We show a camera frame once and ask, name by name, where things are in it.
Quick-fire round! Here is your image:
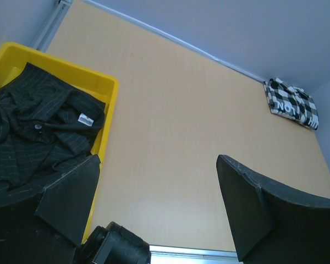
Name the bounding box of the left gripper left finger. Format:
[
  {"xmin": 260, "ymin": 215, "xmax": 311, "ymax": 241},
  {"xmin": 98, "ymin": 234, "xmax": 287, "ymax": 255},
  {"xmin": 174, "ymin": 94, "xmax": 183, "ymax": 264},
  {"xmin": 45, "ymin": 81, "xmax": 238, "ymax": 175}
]
[{"xmin": 0, "ymin": 155, "xmax": 100, "ymax": 263}]

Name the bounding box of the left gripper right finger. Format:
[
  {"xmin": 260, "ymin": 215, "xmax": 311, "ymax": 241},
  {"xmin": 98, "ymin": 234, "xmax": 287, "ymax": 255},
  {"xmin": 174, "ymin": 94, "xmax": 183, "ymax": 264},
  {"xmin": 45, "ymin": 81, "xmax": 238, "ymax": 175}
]
[{"xmin": 216, "ymin": 155, "xmax": 330, "ymax": 263}]

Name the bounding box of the black white checkered shirt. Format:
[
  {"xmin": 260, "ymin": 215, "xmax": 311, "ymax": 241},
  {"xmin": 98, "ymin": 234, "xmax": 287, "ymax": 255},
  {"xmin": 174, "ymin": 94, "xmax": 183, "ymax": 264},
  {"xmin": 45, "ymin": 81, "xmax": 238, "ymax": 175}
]
[{"xmin": 263, "ymin": 78, "xmax": 319, "ymax": 130}]

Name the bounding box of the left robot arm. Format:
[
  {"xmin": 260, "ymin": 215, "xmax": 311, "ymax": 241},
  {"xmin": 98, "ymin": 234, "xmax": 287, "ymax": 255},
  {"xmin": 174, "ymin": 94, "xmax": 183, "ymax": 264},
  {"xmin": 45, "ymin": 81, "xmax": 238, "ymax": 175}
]
[{"xmin": 0, "ymin": 155, "xmax": 330, "ymax": 263}]

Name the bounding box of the dark shirt in bin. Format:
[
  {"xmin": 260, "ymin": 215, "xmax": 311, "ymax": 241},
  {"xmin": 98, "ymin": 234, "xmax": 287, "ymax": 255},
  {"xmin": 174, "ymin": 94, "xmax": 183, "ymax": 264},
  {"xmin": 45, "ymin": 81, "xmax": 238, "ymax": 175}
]
[{"xmin": 0, "ymin": 63, "xmax": 106, "ymax": 195}]

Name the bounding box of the yellow plastic bin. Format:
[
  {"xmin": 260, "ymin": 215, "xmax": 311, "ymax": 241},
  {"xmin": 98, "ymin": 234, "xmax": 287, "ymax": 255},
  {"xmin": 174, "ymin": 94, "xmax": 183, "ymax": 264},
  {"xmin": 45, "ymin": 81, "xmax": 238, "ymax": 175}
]
[{"xmin": 0, "ymin": 41, "xmax": 120, "ymax": 245}]

